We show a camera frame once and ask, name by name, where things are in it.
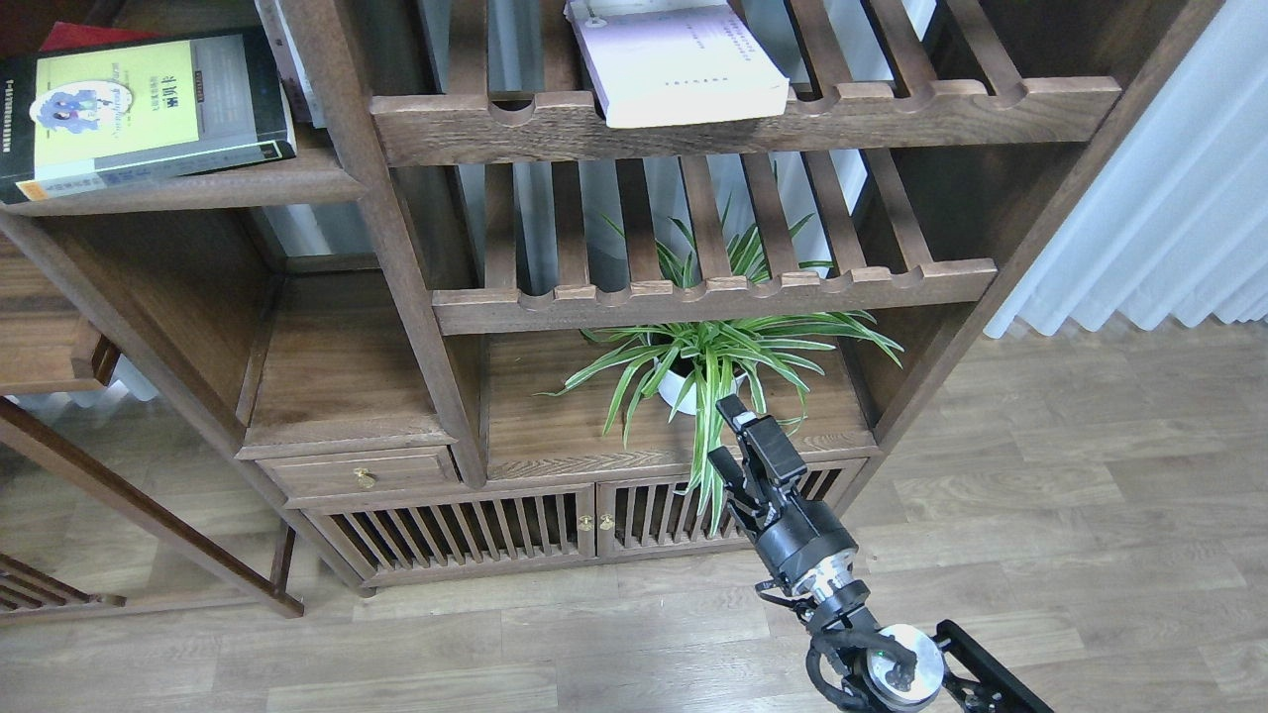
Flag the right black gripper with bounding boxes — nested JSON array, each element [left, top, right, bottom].
[[709, 395, 858, 598]]

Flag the black and green book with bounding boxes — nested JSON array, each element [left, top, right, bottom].
[[1, 27, 297, 206]]

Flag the red paperback book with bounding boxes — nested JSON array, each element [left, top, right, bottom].
[[39, 20, 159, 52]]

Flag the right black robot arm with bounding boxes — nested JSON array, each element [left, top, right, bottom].
[[709, 395, 1049, 712]]

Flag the white plant pot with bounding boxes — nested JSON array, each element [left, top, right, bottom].
[[658, 359, 747, 416]]

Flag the green spider plant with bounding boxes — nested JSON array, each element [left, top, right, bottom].
[[540, 193, 904, 535]]

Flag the dark wooden bookshelf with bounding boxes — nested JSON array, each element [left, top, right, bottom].
[[3, 1, 1221, 587]]

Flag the brass drawer knob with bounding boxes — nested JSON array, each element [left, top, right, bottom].
[[354, 466, 377, 490]]

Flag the white and lilac book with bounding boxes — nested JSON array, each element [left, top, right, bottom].
[[566, 1, 790, 129]]

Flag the white curtain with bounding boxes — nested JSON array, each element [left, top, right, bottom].
[[987, 1, 1267, 337]]

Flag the upright white book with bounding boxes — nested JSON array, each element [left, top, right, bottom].
[[255, 0, 327, 128]]

